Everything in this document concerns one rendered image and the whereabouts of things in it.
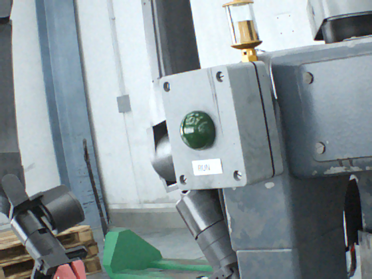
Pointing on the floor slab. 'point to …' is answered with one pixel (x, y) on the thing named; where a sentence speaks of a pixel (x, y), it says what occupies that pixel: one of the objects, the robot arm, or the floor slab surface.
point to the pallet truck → (139, 251)
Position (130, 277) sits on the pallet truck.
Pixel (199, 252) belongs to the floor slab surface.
